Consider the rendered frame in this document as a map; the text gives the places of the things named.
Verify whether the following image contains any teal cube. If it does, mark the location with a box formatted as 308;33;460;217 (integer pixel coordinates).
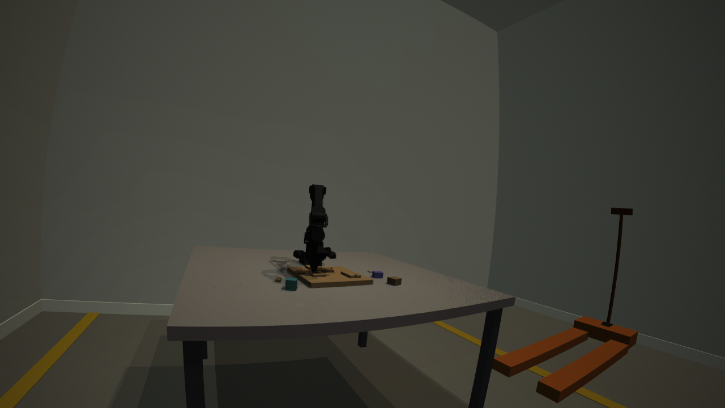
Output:
285;278;297;291

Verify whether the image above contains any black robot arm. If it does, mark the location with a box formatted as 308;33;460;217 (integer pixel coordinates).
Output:
304;184;331;259

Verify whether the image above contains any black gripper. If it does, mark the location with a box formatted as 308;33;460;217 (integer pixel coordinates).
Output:
293;239;336;271

